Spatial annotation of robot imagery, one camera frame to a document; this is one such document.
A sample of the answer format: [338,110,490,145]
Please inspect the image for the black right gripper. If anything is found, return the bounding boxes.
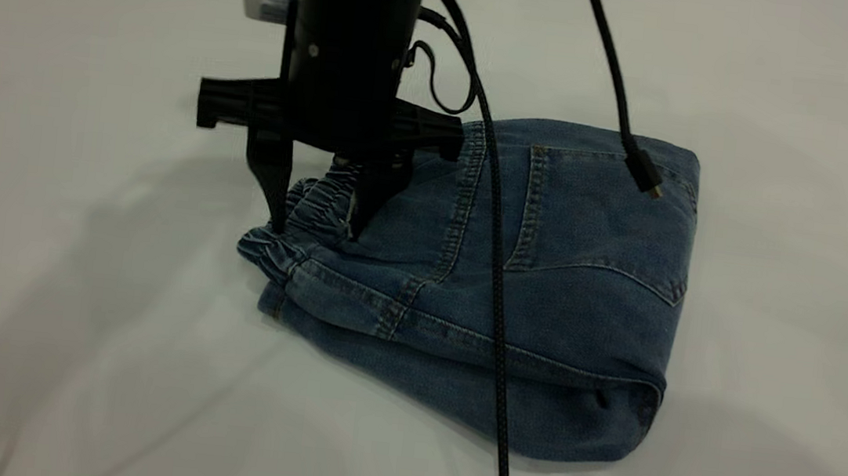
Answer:
[184,26,474,254]

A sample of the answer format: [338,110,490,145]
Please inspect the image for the blue denim pants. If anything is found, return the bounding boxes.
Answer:
[217,89,707,474]

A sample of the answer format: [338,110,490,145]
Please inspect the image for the right braided black camera cable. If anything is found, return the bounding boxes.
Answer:
[361,0,568,476]

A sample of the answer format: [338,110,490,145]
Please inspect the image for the right loose cable with plug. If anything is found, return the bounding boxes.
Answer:
[559,0,685,201]

